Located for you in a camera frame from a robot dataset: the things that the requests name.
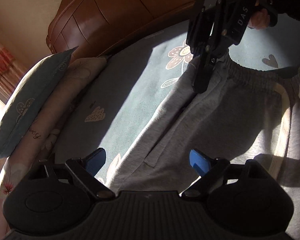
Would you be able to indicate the teal pillow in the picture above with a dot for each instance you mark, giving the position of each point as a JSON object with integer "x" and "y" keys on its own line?
{"x": 32, "y": 97}

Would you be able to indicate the pink patterned curtain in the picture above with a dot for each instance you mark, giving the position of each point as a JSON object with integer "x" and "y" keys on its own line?
{"x": 2, "y": 62}

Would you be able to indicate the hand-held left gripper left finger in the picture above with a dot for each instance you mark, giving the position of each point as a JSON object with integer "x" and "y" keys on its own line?
{"x": 96, "y": 159}

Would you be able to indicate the folded pink floral quilt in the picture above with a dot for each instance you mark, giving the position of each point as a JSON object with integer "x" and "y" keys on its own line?
{"x": 57, "y": 120}

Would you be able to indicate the person's right hand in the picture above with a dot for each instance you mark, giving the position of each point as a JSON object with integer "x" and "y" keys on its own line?
{"x": 260, "y": 20}

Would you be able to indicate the wooden bed headboard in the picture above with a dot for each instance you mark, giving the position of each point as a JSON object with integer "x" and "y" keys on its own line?
{"x": 110, "y": 12}

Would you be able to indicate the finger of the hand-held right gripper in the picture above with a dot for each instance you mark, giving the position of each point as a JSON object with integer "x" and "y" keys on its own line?
{"x": 202, "y": 80}
{"x": 198, "y": 32}

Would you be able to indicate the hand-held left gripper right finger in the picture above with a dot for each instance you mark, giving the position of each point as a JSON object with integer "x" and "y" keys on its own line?
{"x": 198, "y": 161}

